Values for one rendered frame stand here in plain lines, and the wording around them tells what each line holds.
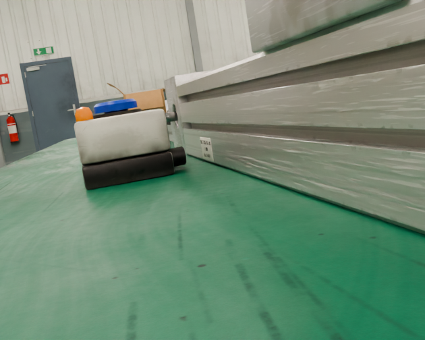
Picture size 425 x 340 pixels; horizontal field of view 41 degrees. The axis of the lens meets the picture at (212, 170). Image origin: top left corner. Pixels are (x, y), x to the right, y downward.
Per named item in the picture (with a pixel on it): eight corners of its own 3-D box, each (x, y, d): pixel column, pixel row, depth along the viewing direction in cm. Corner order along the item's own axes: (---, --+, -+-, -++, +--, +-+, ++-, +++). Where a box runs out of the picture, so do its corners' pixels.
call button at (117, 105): (96, 125, 54) (92, 104, 54) (137, 118, 55) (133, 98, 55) (97, 125, 50) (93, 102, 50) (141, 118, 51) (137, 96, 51)
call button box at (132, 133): (85, 181, 56) (73, 119, 56) (179, 164, 58) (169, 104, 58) (86, 191, 49) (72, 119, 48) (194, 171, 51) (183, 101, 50)
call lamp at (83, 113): (76, 121, 50) (73, 108, 50) (93, 119, 50) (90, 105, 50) (75, 121, 48) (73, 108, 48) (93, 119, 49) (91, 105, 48)
